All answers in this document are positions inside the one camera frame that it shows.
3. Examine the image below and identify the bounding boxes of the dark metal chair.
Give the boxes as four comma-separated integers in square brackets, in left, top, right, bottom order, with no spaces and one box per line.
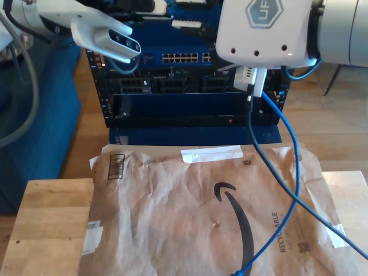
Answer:
[324,64,346,97]

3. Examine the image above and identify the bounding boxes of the black rack tray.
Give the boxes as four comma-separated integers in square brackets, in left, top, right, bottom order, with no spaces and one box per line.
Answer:
[110,91,278,128]

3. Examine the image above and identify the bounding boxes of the black rack frame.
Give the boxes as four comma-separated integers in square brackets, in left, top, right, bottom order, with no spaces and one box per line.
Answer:
[85,47,291,129]

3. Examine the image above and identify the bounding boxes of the brown paper mailer envelope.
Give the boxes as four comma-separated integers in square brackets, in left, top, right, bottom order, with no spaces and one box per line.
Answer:
[79,142,362,276]

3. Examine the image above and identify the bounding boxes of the blue network switch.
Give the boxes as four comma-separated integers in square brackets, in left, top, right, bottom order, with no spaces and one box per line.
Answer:
[103,5,239,68]

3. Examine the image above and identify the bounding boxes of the blue box under rack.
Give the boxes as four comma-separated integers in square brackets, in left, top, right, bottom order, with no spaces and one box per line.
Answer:
[108,126,283,146]

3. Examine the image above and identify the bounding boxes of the thin black cable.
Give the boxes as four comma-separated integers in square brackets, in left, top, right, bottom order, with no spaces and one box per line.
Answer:
[4,0,58,44]

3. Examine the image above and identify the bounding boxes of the long black camera cable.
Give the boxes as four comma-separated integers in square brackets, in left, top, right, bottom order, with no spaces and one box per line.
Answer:
[246,94,368,260]

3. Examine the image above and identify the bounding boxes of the thick grey cable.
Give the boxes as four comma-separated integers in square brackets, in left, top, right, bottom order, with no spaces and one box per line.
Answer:
[0,14,40,149]

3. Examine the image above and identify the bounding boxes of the black rack server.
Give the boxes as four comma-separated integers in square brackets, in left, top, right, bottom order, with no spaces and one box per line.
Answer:
[105,66,284,94]

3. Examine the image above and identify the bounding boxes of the blue network cable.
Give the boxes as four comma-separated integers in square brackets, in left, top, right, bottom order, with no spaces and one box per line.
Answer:
[229,91,301,276]

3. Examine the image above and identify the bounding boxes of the blue sofa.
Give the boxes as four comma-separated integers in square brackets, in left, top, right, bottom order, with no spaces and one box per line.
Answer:
[0,31,82,216]

